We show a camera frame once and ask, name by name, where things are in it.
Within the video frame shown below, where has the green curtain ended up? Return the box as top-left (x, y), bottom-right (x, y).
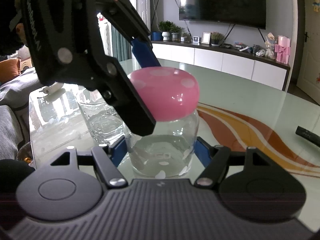
top-left (111, 25), bottom-right (132, 62)

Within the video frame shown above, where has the white tower air conditioner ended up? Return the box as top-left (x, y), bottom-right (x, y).
top-left (137, 0), bottom-right (151, 30)

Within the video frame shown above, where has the cream room door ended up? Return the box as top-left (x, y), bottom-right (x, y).
top-left (297, 0), bottom-right (319, 103)

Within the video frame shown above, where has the grey sofa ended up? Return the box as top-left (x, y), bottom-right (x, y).
top-left (1, 68), bottom-right (43, 159)

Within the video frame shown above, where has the black remote control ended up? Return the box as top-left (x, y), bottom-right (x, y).
top-left (295, 126), bottom-right (320, 147)

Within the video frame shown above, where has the black wall television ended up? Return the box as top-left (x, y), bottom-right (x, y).
top-left (178, 0), bottom-right (266, 29)

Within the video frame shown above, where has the potted plant white pot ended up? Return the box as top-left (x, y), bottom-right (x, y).
top-left (158, 21), bottom-right (173, 41)

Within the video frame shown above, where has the clear glass jar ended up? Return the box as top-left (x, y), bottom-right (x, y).
top-left (124, 110), bottom-right (199, 179)

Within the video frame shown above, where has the white tv cabinet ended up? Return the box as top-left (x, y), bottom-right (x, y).
top-left (152, 41), bottom-right (290, 91)

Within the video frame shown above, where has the pink polka dot jar cap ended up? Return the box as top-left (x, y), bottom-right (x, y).
top-left (128, 67), bottom-right (200, 122)

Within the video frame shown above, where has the person head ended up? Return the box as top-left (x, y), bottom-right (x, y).
top-left (1, 0), bottom-right (27, 56)

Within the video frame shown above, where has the white photo frame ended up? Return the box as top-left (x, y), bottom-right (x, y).
top-left (201, 32), bottom-right (211, 44)

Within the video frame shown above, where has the pink gift box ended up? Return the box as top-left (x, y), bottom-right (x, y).
top-left (274, 36), bottom-right (291, 64)

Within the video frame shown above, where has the small cactus plant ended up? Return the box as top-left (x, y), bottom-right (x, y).
top-left (210, 32), bottom-right (223, 46)

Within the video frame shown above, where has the clear drinking glass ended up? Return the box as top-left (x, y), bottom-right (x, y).
top-left (76, 88), bottom-right (124, 145)

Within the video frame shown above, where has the plush doll bouquet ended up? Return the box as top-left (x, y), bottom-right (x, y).
top-left (265, 33), bottom-right (276, 60)

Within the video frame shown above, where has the small potted plant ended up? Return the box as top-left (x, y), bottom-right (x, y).
top-left (171, 24), bottom-right (183, 42)

